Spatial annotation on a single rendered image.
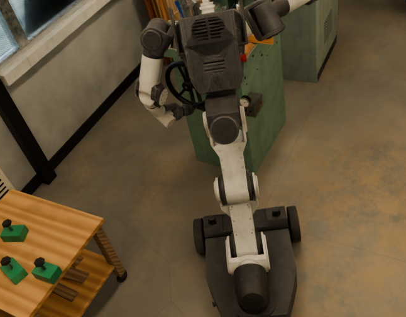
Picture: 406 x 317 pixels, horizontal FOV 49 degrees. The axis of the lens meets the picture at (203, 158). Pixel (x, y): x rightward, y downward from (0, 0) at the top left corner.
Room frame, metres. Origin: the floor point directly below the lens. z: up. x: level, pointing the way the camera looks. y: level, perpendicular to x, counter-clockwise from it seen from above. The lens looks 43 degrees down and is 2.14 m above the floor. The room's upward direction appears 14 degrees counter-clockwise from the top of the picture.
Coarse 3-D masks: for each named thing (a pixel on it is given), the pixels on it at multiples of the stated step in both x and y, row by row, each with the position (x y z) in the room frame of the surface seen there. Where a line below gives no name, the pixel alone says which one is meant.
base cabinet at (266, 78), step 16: (272, 48) 2.37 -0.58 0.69; (272, 64) 2.36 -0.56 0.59; (176, 80) 2.30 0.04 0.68; (256, 80) 2.18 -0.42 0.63; (272, 80) 2.34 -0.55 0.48; (240, 96) 2.04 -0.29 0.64; (272, 96) 2.33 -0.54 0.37; (272, 112) 2.31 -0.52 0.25; (192, 128) 2.28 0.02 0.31; (256, 128) 2.12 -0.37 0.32; (272, 128) 2.29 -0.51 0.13; (208, 144) 2.22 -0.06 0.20; (256, 144) 2.10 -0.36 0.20; (272, 144) 2.27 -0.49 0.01; (208, 160) 2.24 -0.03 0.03; (256, 160) 2.07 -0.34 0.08
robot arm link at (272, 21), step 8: (272, 0) 1.64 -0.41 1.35; (280, 0) 1.63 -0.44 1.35; (256, 8) 1.60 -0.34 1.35; (264, 8) 1.59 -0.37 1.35; (272, 8) 1.60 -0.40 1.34; (280, 8) 1.60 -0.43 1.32; (288, 8) 1.62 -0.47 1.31; (256, 16) 1.60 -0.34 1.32; (264, 16) 1.58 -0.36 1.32; (272, 16) 1.57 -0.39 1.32; (280, 16) 1.61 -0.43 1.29; (264, 24) 1.57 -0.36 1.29; (272, 24) 1.56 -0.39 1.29; (280, 24) 1.56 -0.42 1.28; (264, 32) 1.57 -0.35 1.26
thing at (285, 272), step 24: (216, 216) 1.59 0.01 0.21; (264, 216) 1.53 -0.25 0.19; (216, 240) 1.47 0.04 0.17; (288, 240) 1.36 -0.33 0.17; (216, 264) 1.32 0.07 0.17; (288, 264) 1.22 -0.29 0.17; (216, 288) 1.19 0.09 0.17; (240, 288) 1.06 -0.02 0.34; (264, 288) 1.04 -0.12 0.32; (288, 288) 1.09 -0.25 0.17; (240, 312) 1.02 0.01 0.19; (264, 312) 1.00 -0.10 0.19; (288, 312) 0.99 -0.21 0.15
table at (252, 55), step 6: (252, 42) 2.14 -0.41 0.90; (168, 48) 2.30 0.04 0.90; (174, 48) 2.28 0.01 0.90; (252, 48) 2.08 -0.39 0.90; (258, 48) 2.11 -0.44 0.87; (168, 54) 2.30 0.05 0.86; (174, 54) 2.28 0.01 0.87; (252, 54) 2.05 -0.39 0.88; (252, 60) 2.04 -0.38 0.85; (246, 66) 2.00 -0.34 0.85
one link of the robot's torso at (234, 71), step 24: (240, 0) 1.57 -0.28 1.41; (192, 24) 1.50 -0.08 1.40; (216, 24) 1.48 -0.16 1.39; (240, 24) 1.56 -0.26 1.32; (192, 48) 1.47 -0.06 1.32; (216, 48) 1.45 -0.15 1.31; (240, 48) 1.53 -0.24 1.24; (192, 72) 1.45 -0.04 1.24; (216, 72) 1.65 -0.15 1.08; (240, 72) 1.42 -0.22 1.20
